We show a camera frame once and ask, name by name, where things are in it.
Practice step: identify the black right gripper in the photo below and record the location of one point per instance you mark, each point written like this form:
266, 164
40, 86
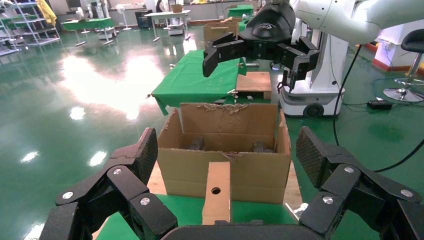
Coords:
268, 26

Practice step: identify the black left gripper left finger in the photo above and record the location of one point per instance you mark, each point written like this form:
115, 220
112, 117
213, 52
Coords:
126, 179

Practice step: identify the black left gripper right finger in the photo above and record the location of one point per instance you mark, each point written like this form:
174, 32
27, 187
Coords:
344, 185

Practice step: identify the slim cardboard box with hole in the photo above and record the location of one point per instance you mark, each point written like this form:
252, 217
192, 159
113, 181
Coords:
217, 205

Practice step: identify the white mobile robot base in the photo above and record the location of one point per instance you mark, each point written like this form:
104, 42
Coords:
175, 30
106, 33

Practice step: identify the brown wooden box stool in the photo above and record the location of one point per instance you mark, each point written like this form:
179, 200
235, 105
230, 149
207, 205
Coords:
253, 81

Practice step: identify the large open cardboard carton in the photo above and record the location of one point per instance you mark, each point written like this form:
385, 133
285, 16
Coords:
251, 179

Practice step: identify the small distant cardboard box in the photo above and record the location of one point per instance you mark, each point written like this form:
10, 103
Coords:
177, 8

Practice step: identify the green cloth covered table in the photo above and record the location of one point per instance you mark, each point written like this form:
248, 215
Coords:
240, 11
87, 24

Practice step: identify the white wheeled robot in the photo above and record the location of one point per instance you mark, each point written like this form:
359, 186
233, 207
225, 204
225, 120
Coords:
318, 96

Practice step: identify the black power brick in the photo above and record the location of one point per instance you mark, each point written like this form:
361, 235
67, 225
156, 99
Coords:
379, 104

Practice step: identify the white long table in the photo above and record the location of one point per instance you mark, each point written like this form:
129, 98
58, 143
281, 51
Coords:
167, 14

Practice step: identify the dark storage cabinet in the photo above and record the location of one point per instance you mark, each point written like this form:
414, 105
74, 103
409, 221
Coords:
144, 21

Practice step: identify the black bar stool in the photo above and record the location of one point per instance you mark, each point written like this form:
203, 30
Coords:
414, 39

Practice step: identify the yellow hanging cloth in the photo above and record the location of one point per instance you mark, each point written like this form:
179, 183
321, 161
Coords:
48, 11

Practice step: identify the white pedestal fan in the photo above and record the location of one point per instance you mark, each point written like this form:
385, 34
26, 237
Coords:
121, 8
80, 12

